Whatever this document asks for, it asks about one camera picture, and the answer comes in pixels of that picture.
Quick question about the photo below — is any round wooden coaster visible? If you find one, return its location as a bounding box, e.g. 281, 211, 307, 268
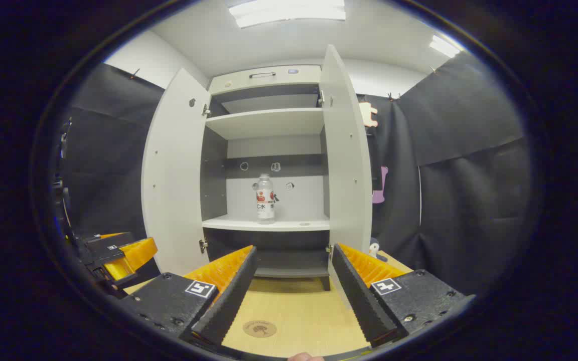
243, 320, 277, 338

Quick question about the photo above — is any white cabinet door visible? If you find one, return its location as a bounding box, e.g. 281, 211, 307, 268
141, 68, 212, 277
319, 44, 373, 309

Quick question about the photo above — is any white grey cabinet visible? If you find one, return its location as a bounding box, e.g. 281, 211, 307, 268
200, 65, 332, 291

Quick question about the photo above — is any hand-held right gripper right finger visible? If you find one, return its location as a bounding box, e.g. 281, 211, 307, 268
331, 243, 475, 349

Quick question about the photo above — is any white cabinet drawer front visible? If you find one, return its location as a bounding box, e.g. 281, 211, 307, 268
208, 65, 322, 96

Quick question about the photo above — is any long ceiling light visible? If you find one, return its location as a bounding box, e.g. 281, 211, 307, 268
228, 0, 346, 29

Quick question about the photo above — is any clear plastic bottle red label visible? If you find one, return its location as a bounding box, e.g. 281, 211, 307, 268
255, 173, 275, 225

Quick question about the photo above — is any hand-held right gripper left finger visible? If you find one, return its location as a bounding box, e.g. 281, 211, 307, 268
118, 245, 258, 349

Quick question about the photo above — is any black backdrop cloth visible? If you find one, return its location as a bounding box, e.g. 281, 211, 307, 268
61, 50, 533, 296

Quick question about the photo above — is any small ceiling light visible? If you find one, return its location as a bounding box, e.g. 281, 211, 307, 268
429, 34, 463, 58

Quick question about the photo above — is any small white toy figure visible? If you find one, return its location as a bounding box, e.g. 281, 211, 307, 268
369, 238, 389, 262

